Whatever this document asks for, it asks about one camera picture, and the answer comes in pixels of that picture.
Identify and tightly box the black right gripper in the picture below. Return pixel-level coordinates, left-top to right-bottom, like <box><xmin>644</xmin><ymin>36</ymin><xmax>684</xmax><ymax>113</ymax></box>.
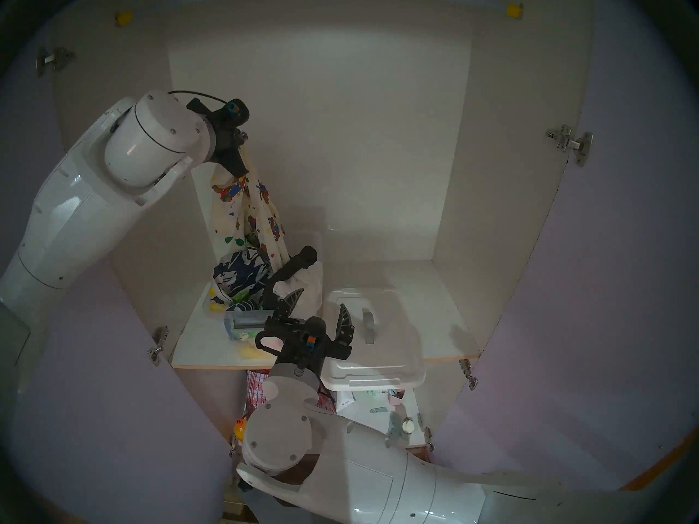
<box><xmin>255</xmin><ymin>288</ymin><xmax>355</xmax><ymax>374</ymax></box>

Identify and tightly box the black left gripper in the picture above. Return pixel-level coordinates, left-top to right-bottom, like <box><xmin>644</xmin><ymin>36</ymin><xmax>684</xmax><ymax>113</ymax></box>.
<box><xmin>205</xmin><ymin>112</ymin><xmax>250</xmax><ymax>178</ymax></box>

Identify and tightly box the cream cartoon print garment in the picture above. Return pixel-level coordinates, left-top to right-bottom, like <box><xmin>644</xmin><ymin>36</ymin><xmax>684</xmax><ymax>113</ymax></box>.
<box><xmin>210</xmin><ymin>146</ymin><xmax>290</xmax><ymax>289</ymax></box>

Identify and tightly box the white bin lid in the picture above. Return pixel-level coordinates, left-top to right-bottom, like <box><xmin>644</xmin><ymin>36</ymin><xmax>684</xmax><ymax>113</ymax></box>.
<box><xmin>322</xmin><ymin>288</ymin><xmax>426</xmax><ymax>391</ymax></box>

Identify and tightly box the clear plastic storage bin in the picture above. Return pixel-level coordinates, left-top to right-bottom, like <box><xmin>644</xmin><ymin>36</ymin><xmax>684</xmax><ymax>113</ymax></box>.
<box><xmin>203</xmin><ymin>231</ymin><xmax>324</xmax><ymax>361</ymax></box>

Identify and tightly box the white garment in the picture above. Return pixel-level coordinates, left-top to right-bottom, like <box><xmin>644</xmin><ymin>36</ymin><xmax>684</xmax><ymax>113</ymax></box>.
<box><xmin>273</xmin><ymin>264</ymin><xmax>324</xmax><ymax>317</ymax></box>

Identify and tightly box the black garment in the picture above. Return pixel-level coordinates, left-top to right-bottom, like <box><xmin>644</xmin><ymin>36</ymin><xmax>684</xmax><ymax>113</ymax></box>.
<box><xmin>259</xmin><ymin>246</ymin><xmax>318</xmax><ymax>311</ymax></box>

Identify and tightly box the navy leaf print garment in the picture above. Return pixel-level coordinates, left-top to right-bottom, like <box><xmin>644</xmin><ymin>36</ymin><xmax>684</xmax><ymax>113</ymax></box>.
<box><xmin>212</xmin><ymin>247</ymin><xmax>274</xmax><ymax>305</ymax></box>

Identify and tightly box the red plaid woven bag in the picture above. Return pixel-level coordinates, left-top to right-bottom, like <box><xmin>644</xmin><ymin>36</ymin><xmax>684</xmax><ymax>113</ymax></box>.
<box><xmin>246</xmin><ymin>369</ymin><xmax>336</xmax><ymax>420</ymax></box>

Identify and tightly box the lavender wardrobe door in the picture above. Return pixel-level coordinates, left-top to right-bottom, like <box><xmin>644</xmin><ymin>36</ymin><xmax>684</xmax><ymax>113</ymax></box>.
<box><xmin>431</xmin><ymin>0</ymin><xmax>699</xmax><ymax>491</ymax></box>
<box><xmin>0</xmin><ymin>37</ymin><xmax>235</xmax><ymax>524</ymax></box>

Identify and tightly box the pale wardrobe hanging rod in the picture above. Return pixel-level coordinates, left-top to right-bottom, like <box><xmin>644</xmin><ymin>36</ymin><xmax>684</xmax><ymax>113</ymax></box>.
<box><xmin>128</xmin><ymin>0</ymin><xmax>511</xmax><ymax>20</ymax></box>

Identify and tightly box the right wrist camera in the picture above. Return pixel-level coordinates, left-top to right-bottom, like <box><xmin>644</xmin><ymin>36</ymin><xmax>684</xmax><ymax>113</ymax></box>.
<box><xmin>298</xmin><ymin>317</ymin><xmax>328</xmax><ymax>354</ymax></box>

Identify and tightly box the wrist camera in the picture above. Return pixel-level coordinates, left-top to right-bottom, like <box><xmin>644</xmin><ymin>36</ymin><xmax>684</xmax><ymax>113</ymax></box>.
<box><xmin>216</xmin><ymin>98</ymin><xmax>251</xmax><ymax>126</ymax></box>
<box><xmin>298</xmin><ymin>317</ymin><xmax>328</xmax><ymax>354</ymax></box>

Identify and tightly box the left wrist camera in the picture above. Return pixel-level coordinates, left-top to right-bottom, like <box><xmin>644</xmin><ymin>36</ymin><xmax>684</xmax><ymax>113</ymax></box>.
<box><xmin>216</xmin><ymin>98</ymin><xmax>251</xmax><ymax>126</ymax></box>

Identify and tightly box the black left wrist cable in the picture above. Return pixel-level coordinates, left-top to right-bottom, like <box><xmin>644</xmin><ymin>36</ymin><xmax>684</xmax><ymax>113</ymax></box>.
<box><xmin>168</xmin><ymin>90</ymin><xmax>227</xmax><ymax>106</ymax></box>

